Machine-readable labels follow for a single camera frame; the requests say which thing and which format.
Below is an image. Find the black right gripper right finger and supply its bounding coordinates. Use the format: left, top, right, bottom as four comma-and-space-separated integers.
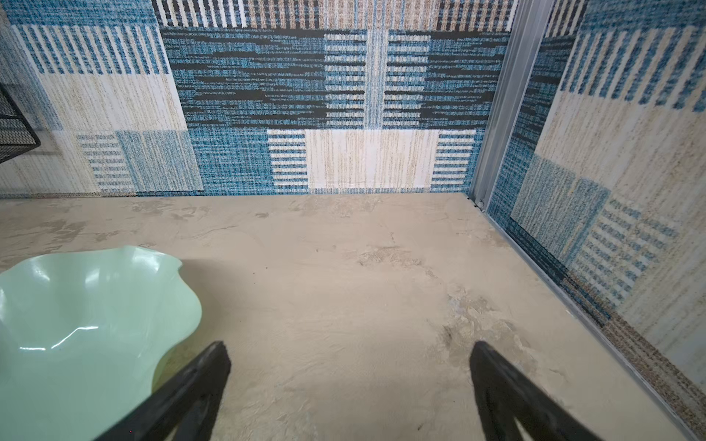
469, 341, 599, 440

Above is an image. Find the black wire mesh shelf rack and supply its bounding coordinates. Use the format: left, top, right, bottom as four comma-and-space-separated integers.
1, 86, 42, 163

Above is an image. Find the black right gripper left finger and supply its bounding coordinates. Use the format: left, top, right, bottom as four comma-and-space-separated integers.
99, 341, 232, 440

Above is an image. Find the pale green wavy fruit bowl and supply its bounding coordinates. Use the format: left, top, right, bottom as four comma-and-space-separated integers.
1, 246, 202, 440

